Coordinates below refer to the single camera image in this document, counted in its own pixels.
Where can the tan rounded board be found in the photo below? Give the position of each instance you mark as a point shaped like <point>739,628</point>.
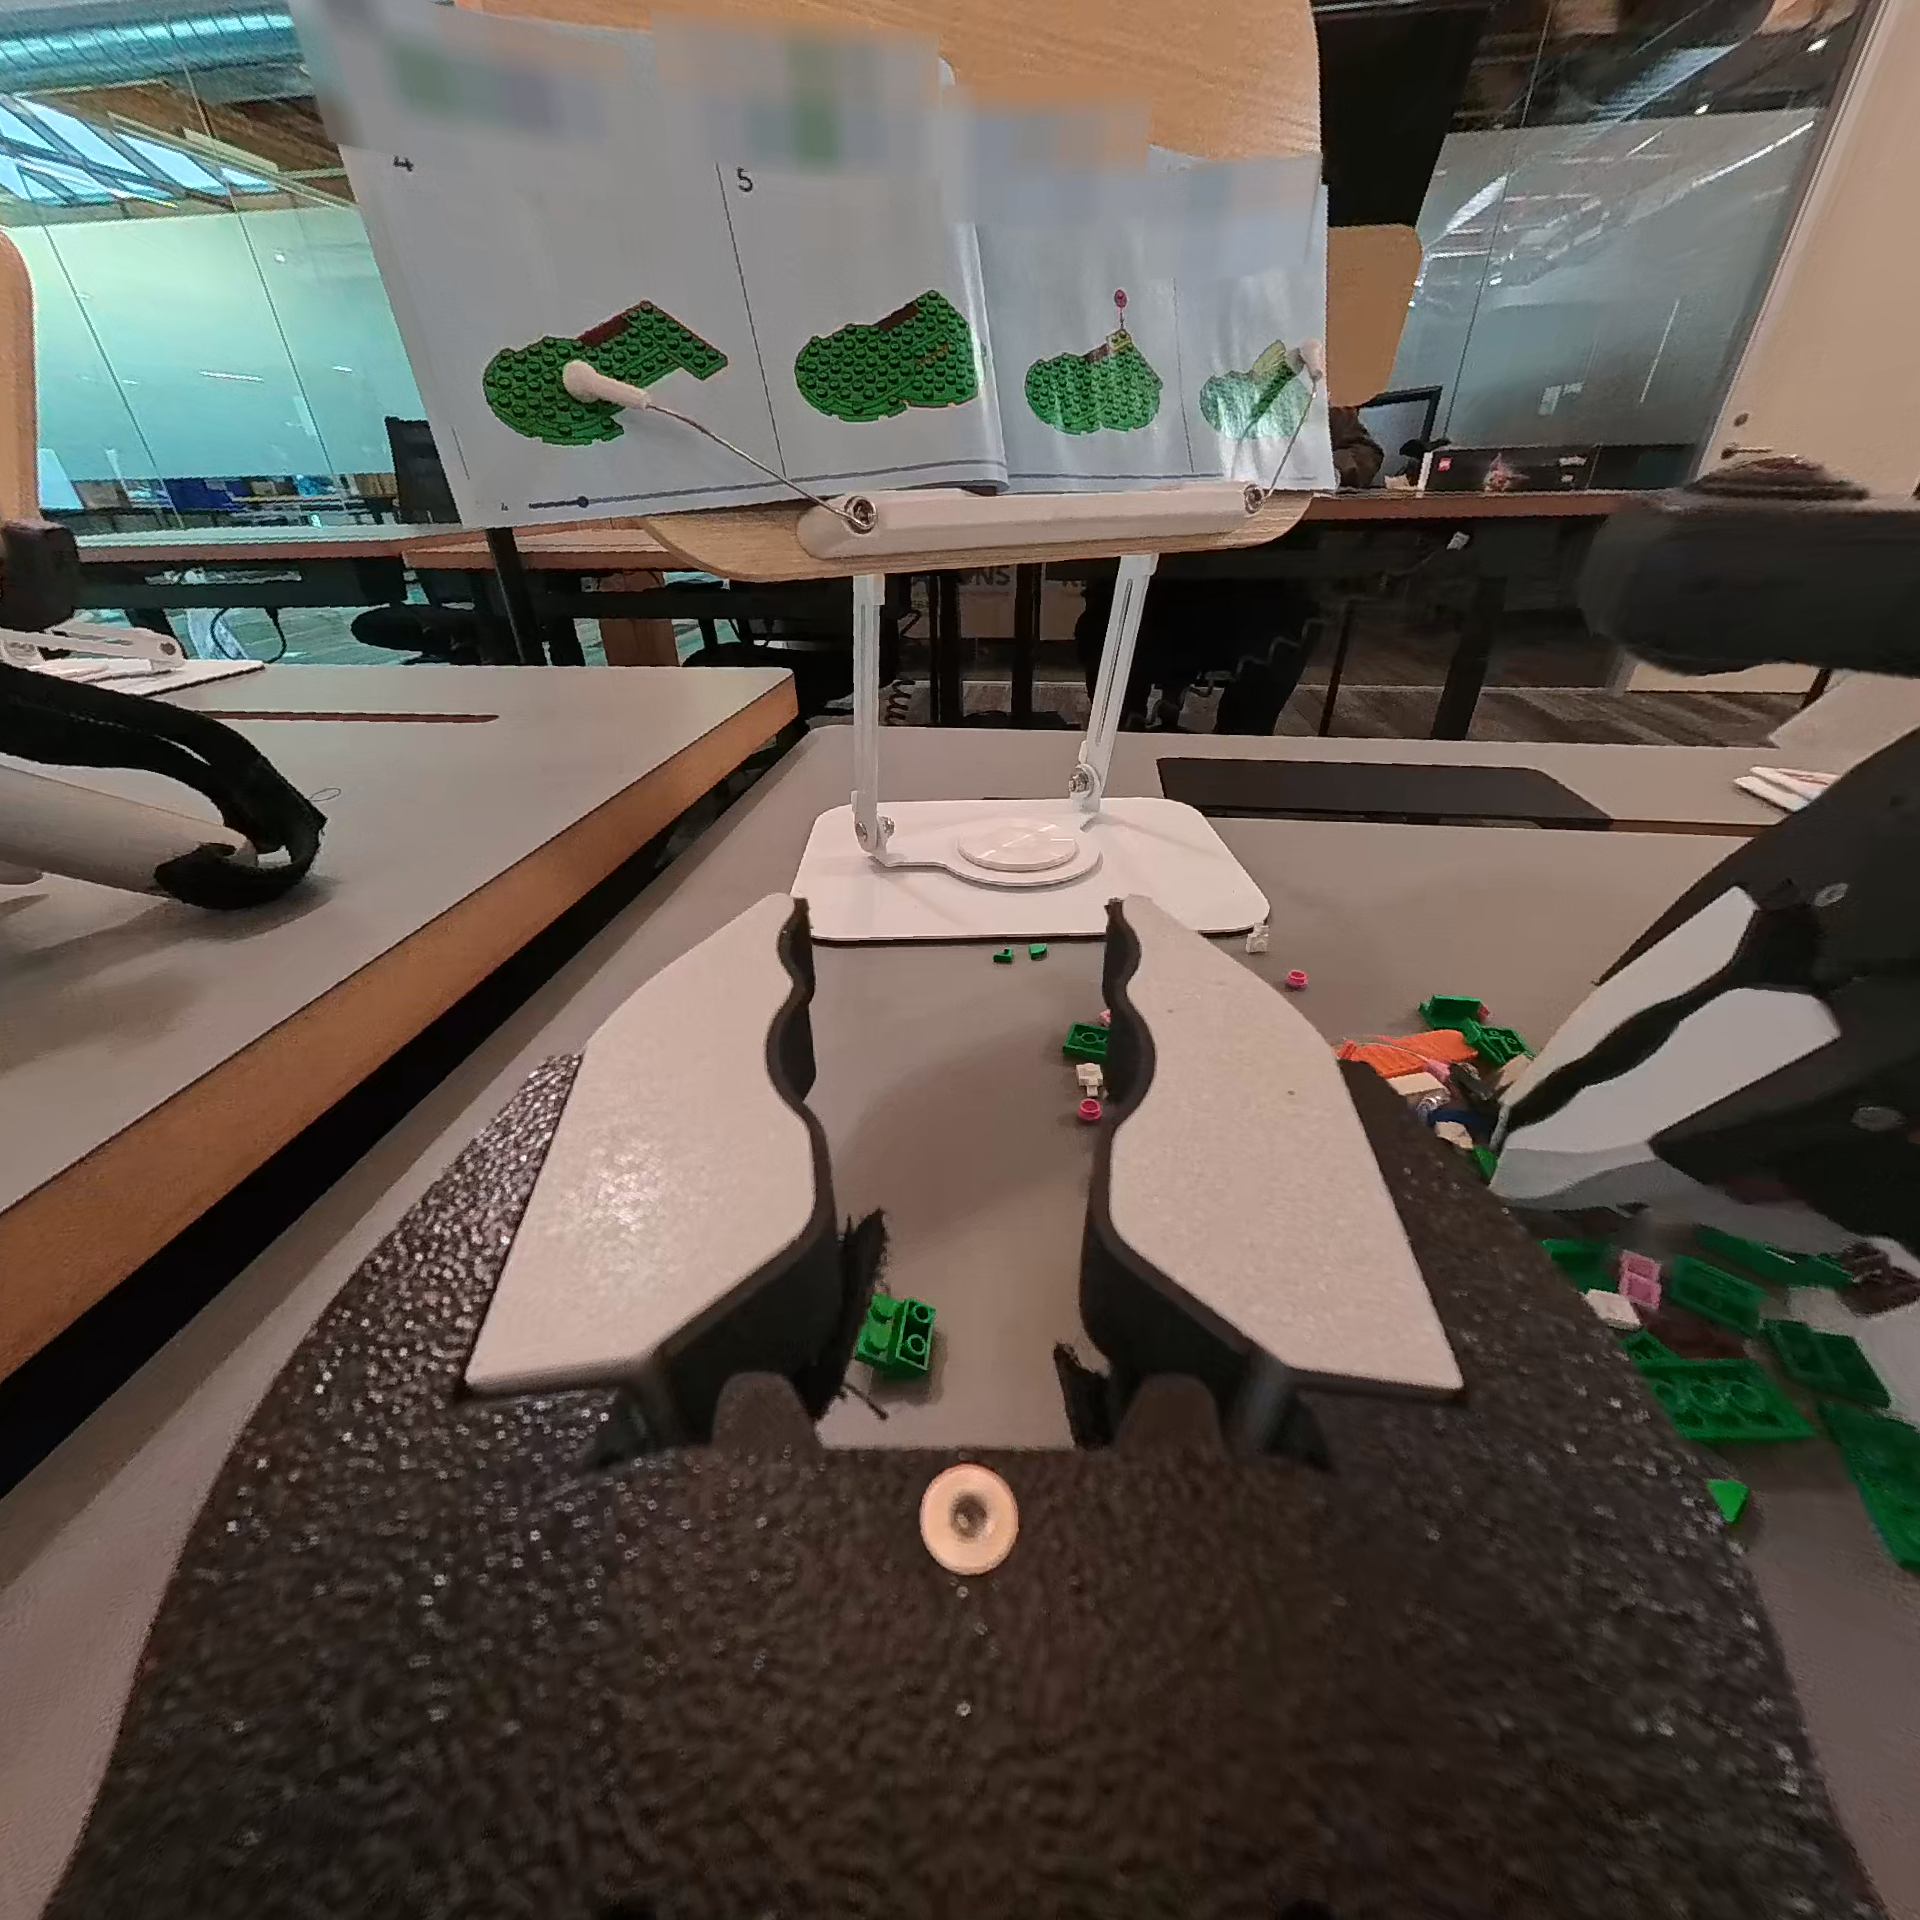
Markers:
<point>1371,299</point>

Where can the small green lego brick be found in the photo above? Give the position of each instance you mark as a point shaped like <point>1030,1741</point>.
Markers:
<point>896,1337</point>

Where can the white book stand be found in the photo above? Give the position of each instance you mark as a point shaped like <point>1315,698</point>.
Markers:
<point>1170,884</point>

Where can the wooden desk with black legs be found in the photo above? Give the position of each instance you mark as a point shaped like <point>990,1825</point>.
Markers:
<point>1499,506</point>

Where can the open instruction booklet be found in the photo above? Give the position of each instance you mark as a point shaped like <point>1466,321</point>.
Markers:
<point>675,241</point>

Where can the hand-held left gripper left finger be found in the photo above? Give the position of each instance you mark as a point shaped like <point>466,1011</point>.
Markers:
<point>660,1200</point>

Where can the black office chair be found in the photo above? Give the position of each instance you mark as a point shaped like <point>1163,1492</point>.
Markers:
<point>420,628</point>

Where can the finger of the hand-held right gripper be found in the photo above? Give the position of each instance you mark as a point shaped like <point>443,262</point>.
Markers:
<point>1634,1109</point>
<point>1634,1004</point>

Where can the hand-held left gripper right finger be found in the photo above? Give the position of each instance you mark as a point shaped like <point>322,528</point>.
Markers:
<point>1275,1200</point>

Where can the white door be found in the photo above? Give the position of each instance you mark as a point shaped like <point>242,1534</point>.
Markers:
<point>1874,299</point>

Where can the grey desk with wooden edge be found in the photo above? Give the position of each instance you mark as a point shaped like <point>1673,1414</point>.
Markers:
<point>451,840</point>

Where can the spare hand-held gripper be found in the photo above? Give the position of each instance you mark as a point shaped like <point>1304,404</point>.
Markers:
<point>90,833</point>

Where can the orange brick separator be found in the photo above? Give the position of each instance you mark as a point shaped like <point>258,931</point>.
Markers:
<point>1395,1049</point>

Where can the dark lego box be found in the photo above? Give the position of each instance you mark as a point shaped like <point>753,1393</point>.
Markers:
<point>1515,469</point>

